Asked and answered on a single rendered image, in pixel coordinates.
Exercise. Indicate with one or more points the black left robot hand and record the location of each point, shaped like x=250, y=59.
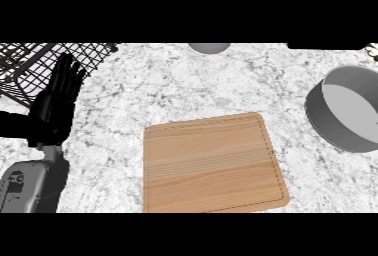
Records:
x=55, y=100

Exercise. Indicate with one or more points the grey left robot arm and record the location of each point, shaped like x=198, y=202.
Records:
x=30, y=181

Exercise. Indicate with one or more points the wooden cutting board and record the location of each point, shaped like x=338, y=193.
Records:
x=211, y=165

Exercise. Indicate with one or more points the grey pot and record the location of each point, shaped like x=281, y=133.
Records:
x=344, y=110

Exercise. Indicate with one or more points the grey round object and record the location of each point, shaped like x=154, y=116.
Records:
x=210, y=47

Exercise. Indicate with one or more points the dark patterned object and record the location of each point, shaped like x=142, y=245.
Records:
x=372, y=52

